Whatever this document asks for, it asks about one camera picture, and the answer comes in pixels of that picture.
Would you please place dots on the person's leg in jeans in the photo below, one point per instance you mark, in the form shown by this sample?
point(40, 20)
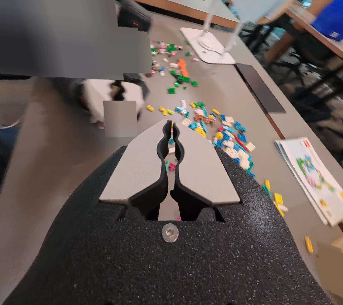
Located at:
point(6, 149)

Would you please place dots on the blue storage bin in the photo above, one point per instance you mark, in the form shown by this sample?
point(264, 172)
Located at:
point(328, 18)

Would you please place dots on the black table panel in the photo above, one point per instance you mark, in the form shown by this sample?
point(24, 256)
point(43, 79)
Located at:
point(260, 88)

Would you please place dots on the white desk stand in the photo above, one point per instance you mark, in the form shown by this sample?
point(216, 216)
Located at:
point(211, 50)

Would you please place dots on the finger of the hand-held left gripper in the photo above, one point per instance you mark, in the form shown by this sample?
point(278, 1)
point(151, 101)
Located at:
point(134, 92)
point(97, 96)

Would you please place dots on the yellow round lego piece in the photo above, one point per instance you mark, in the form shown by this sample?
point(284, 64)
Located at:
point(199, 132)

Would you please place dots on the orange lego brick separator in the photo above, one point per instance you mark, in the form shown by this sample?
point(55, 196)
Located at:
point(183, 68)

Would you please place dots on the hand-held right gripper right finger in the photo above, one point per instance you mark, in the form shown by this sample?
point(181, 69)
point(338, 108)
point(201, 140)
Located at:
point(203, 173)

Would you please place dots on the red lego axle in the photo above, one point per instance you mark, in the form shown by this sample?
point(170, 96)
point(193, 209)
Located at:
point(240, 143)

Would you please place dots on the pile of pastel lego pieces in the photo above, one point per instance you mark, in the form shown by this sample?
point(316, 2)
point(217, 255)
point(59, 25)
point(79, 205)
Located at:
point(230, 125)

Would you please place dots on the yellow lego plate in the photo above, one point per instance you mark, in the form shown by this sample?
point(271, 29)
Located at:
point(309, 244)

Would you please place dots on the wooden desk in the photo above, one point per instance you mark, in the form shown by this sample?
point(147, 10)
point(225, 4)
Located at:
point(280, 45)

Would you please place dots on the white round lego gear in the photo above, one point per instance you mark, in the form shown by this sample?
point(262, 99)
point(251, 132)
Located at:
point(231, 152)

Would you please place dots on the tan lego arch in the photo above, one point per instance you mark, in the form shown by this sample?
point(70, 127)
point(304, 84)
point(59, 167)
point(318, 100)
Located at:
point(199, 118)
point(211, 120)

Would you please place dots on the pile of green brown lego pieces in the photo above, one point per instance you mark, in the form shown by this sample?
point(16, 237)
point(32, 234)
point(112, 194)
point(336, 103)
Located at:
point(185, 78)

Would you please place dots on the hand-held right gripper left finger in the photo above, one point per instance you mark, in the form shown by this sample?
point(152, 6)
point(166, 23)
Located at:
point(134, 171)

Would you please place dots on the lego instruction booklet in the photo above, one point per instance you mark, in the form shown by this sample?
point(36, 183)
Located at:
point(308, 176)

